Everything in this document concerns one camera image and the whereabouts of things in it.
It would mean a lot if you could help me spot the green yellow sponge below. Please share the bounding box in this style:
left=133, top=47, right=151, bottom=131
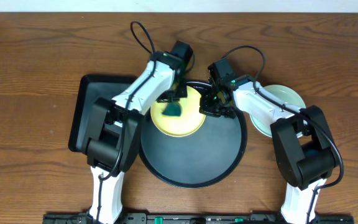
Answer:
left=162, top=101, right=181, bottom=117

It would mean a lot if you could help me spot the yellow plate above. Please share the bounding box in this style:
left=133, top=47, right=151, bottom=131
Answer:
left=150, top=86, right=206, bottom=137

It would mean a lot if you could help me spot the mint green plate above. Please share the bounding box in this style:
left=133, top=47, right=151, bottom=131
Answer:
left=250, top=85, right=306, bottom=138

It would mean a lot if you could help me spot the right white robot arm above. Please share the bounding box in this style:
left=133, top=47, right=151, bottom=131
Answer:
left=200, top=75, right=344, bottom=223

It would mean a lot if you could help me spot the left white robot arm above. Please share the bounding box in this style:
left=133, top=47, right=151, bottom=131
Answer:
left=81, top=50, right=194, bottom=223

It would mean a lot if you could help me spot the black round tray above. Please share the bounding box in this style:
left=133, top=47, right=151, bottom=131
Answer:
left=137, top=80, right=248, bottom=189

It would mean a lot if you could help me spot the black rectangular tray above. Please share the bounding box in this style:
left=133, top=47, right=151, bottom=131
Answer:
left=68, top=73, right=137, bottom=152

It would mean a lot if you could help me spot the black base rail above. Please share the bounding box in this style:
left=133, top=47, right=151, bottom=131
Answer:
left=42, top=212, right=355, bottom=224

